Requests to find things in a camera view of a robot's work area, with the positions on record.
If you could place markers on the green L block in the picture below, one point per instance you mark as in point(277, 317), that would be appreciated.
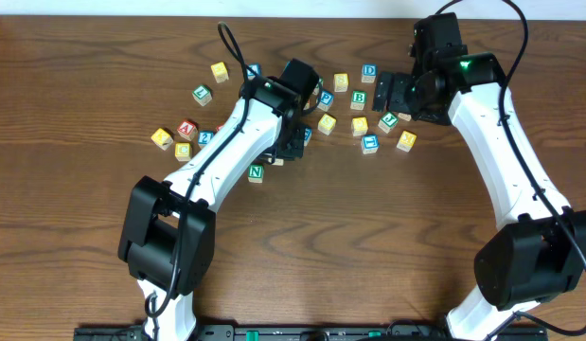
point(202, 95)

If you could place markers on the blue D block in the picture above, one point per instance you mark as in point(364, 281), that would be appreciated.
point(369, 73)

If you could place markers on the red M block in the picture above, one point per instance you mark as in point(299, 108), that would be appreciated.
point(405, 117)

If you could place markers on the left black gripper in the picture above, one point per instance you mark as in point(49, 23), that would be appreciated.
point(295, 143)

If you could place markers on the yellow M block far right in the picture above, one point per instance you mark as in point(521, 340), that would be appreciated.
point(406, 141)

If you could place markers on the yellow block far left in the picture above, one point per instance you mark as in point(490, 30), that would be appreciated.
point(162, 139)

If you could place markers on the blue 2 block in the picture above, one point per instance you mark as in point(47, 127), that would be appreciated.
point(204, 137)

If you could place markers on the blue P block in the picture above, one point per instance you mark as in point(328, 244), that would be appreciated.
point(325, 101)

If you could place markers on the red A block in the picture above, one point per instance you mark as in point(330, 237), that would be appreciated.
point(187, 130)

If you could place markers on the yellow C block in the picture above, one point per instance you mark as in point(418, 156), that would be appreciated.
point(183, 151)

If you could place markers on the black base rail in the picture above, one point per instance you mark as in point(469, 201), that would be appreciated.
point(396, 331)

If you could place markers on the plain yellow block top left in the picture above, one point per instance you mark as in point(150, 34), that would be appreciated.
point(220, 72)

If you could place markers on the blue L block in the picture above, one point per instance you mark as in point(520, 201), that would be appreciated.
point(253, 69)

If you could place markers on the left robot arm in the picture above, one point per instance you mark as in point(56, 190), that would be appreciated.
point(168, 236)

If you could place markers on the green B block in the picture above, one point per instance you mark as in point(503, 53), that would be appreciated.
point(358, 100)

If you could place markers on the yellow block right centre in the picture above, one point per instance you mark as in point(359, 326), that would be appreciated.
point(359, 126)

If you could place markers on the blue T block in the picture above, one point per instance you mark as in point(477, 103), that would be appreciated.
point(369, 144)

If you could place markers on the yellow block top centre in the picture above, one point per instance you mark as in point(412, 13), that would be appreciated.
point(340, 82)

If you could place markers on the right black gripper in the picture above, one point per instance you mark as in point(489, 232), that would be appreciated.
point(393, 93)

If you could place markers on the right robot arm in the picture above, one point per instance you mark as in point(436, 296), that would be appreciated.
point(539, 249)

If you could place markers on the green N block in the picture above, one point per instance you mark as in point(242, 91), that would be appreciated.
point(255, 173)

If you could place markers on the green J block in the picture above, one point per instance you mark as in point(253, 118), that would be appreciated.
point(388, 122)

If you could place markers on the green 4 block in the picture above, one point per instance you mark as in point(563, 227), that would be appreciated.
point(318, 86)

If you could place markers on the blue E block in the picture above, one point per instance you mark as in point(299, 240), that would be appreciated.
point(307, 136)

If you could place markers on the yellow S block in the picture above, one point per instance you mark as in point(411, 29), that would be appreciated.
point(326, 124)

